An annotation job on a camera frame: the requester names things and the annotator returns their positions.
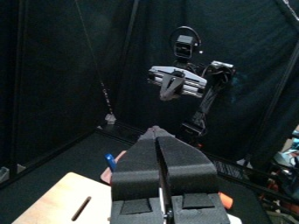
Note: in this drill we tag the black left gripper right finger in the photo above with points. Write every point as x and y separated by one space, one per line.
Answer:
187 172

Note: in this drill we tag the colourful background clutter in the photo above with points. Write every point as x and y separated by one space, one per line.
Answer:
286 163

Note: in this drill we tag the black slanted frame bar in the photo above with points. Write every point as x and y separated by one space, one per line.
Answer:
276 96

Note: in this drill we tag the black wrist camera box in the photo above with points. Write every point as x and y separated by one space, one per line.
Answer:
183 46

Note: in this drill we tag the salmon pink plate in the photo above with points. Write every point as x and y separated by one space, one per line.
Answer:
108 172

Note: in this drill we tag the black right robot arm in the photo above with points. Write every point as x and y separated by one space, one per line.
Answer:
209 96

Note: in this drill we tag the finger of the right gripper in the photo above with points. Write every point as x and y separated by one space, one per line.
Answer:
176 83
165 90

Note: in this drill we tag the white frame corner bracket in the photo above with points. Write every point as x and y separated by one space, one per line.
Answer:
109 119

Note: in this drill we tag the light wooden cutting board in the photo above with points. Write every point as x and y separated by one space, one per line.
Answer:
57 201

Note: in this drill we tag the black metal frame post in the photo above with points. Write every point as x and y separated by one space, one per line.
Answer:
125 58

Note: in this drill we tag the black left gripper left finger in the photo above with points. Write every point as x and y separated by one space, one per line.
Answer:
133 172

